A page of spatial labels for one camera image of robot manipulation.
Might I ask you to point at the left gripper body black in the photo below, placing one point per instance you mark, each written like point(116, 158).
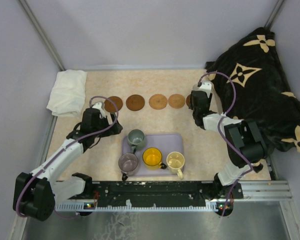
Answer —
point(112, 130)

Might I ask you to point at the dark brown wooden coaster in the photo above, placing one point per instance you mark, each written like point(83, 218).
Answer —
point(188, 101)

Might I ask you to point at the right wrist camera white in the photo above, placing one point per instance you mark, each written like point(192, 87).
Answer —
point(203, 86)

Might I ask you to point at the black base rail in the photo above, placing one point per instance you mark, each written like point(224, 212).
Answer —
point(157, 193)

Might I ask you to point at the cream mug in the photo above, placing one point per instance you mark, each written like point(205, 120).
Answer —
point(175, 163)

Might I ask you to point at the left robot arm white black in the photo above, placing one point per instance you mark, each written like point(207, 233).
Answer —
point(37, 193)

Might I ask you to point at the purple mug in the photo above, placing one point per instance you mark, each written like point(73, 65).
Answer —
point(128, 164)

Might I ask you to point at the black floral blanket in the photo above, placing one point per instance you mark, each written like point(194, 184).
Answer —
point(250, 76)

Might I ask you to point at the lavender plastic tray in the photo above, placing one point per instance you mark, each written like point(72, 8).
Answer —
point(166, 143)

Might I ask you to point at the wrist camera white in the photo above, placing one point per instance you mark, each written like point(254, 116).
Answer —
point(203, 86)
point(98, 107)

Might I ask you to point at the grey green mug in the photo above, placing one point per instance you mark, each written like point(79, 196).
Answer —
point(136, 139)

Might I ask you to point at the woven rattan coaster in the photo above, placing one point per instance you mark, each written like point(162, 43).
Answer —
point(158, 101)
point(176, 101)

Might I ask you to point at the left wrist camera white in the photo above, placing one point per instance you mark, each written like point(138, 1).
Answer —
point(98, 107)

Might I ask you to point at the yellow mug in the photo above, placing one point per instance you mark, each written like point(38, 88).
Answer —
point(153, 159)

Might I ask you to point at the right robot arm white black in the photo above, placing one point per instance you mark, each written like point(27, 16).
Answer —
point(245, 144)

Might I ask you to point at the white folded cloth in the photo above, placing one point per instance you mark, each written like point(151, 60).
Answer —
point(68, 94)

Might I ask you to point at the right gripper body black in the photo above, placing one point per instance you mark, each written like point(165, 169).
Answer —
point(192, 107)

